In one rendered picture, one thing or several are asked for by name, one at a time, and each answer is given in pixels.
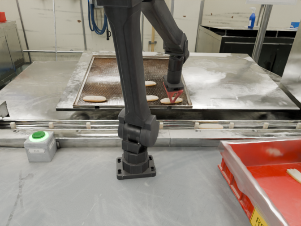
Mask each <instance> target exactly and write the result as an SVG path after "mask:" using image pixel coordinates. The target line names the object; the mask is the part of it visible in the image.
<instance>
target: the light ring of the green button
mask: <svg viewBox="0 0 301 226"><path fill-rule="evenodd" d="M45 133H46V136H45V137H43V138H41V139H32V135H31V136H30V141H33V142H39V141H42V140H45V139H46V138H47V137H48V133H47V132H45Z"/></svg>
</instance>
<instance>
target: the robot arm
mask: <svg viewBox="0 0 301 226"><path fill-rule="evenodd" d="M96 2H97V6H103V8H104V13H105V15H106V16H107V19H108V22H109V25H110V28H111V32H112V38H113V43H114V48H115V54H116V61H117V66H118V71H119V77H120V83H121V89H122V94H123V99H124V105H125V108H124V109H122V110H121V112H120V113H119V115H118V119H119V125H118V130H117V133H118V137H119V138H120V139H122V141H121V142H122V149H123V150H124V153H123V154H122V157H118V158H116V178H117V179H118V180H123V179H133V178H148V177H155V176H156V168H155V163H154V159H153V156H152V155H148V152H147V147H153V146H154V144H155V142H156V140H157V137H158V134H159V123H158V122H157V121H156V115H152V114H151V111H150V109H149V106H148V103H147V98H146V86H145V75H144V65H143V55H142V41H141V31H140V17H141V12H142V13H143V14H144V16H145V17H146V18H147V20H148V21H149V22H150V24H151V25H152V26H153V28H154V29H155V30H156V31H157V33H158V34H159V35H160V37H161V38H162V40H163V49H164V53H165V54H168V55H170V56H169V61H168V74H167V75H164V76H163V78H164V82H163V85H164V88H165V90H166V93H167V96H168V98H169V99H170V102H171V103H174V102H175V101H176V100H177V98H178V97H179V96H180V95H181V94H182V93H183V89H184V87H185V86H184V84H183V82H182V81H181V74H182V67H183V64H184V63H185V62H186V60H187V59H188V58H189V51H188V40H187V37H186V34H185V33H183V31H182V30H181V29H179V27H178V26H177V24H176V22H175V20H174V18H173V16H172V14H171V12H170V10H169V8H168V6H167V4H166V2H165V0H96ZM174 93H177V95H176V96H175V98H174V100H172V96H173V95H174Z"/></svg>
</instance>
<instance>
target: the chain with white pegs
mask: <svg viewBox="0 0 301 226"><path fill-rule="evenodd" d="M48 125H49V129H54V125H53V123H52V122H50V123H49V124H48ZM268 125H269V124H268V123H267V122H265V123H264V125H263V129H267V128H268ZM10 126H11V129H16V125H15V122H11V123H10ZM86 127H87V129H91V126H90V122H87V123H86ZM198 127H199V123H198V122H196V123H195V127H194V128H195V129H198ZM233 127H234V123H233V122H231V123H230V125H229V129H233ZM159 128H160V129H163V122H160V124H159ZM296 129H301V123H298V124H297V126H296Z"/></svg>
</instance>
